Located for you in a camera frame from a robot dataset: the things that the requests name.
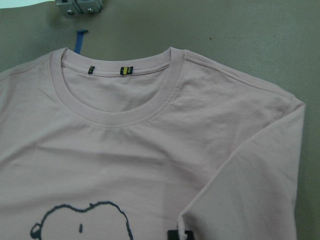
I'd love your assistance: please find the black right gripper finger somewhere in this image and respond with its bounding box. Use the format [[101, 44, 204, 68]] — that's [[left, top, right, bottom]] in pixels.
[[166, 229, 194, 240]]

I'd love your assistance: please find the pink printed t-shirt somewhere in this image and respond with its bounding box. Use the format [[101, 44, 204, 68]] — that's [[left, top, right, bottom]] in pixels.
[[0, 48, 305, 240]]

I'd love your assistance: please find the aluminium frame post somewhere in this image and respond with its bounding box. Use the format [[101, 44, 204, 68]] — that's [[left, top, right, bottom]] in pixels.
[[55, 0, 104, 16]]

